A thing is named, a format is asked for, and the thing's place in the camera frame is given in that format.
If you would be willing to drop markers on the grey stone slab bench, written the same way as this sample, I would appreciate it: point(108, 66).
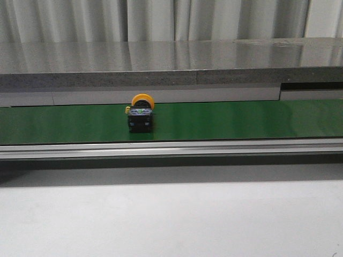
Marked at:
point(53, 66)

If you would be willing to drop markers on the grey panel under bench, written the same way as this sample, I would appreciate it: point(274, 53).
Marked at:
point(171, 94)

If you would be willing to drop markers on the green conveyor belt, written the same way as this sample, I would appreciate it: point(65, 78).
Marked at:
point(173, 122)

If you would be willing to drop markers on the white pleated curtain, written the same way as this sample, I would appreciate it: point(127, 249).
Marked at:
point(116, 21)

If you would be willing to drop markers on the yellow push button switch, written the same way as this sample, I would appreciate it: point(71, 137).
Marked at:
point(140, 114)

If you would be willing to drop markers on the aluminium conveyor frame rail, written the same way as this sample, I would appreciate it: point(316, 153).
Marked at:
point(172, 148)

